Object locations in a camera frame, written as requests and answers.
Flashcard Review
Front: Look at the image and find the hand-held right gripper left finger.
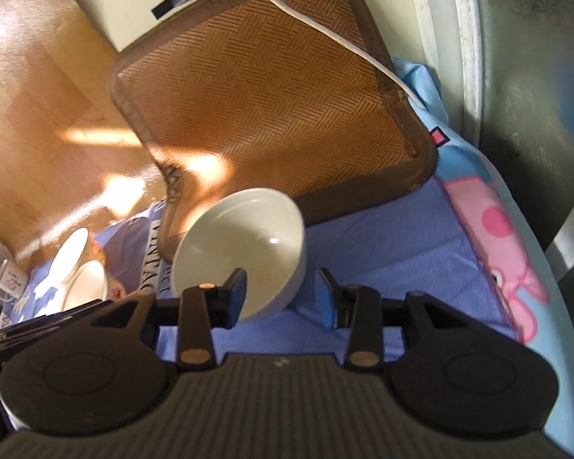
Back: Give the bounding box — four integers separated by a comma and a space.
90, 268, 248, 370

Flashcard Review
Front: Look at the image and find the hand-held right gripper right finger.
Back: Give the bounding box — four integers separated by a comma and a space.
316, 267, 475, 370

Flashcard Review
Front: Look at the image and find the cream ceramic bowl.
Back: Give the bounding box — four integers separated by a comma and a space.
61, 260, 109, 314

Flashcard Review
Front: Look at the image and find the white door frame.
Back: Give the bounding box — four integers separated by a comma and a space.
404, 0, 485, 146

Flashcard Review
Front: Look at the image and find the white ceramic bowl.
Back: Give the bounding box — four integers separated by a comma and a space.
172, 188, 308, 321

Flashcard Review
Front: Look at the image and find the grey patterned glass panel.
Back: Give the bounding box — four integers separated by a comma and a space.
469, 0, 574, 254

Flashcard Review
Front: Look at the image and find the brown woven seat mat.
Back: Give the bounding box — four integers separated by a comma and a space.
107, 0, 439, 250

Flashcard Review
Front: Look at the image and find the white ceramic plate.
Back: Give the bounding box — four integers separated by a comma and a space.
47, 227, 90, 299

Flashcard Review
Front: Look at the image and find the white cable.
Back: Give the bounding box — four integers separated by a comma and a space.
209, 0, 422, 102

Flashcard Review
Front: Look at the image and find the white printed mug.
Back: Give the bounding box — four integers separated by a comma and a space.
0, 260, 28, 303

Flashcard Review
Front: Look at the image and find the light blue cartoon printed blanket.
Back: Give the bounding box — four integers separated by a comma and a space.
391, 55, 563, 443

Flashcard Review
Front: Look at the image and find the blue bed sheet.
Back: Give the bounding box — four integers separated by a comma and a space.
0, 172, 524, 374

